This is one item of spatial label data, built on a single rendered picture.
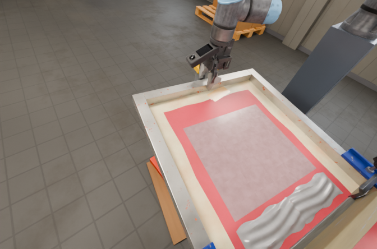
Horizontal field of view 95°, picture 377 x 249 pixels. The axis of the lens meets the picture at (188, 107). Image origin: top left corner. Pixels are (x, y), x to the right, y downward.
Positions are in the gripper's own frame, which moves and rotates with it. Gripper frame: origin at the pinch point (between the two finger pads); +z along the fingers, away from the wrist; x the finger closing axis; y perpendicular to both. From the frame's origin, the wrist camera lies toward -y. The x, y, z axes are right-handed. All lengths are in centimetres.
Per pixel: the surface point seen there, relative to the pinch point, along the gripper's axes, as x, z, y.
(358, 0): 95, 3, 326
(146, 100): -1.9, -0.3, -25.4
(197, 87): -1.9, -0.7, -4.4
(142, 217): -18, 98, -38
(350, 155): -48, -2, 27
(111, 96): 108, 98, -34
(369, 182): -55, -5, 20
